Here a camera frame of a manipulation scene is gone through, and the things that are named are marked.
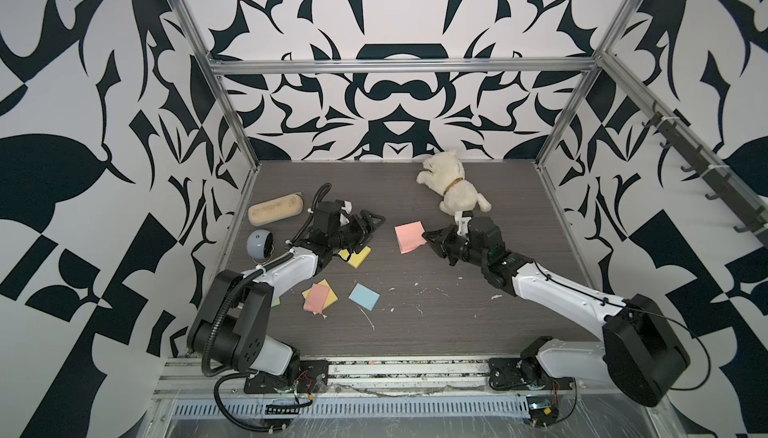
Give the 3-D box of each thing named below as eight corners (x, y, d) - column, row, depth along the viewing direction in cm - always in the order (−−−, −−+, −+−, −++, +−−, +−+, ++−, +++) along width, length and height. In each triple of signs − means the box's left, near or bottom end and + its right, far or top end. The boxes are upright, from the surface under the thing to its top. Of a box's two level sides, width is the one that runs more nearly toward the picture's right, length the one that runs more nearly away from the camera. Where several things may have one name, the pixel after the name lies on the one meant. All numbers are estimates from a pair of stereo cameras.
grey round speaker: (250, 261, 93) (242, 251, 88) (256, 240, 98) (249, 229, 93) (272, 262, 93) (266, 251, 88) (278, 240, 98) (272, 229, 93)
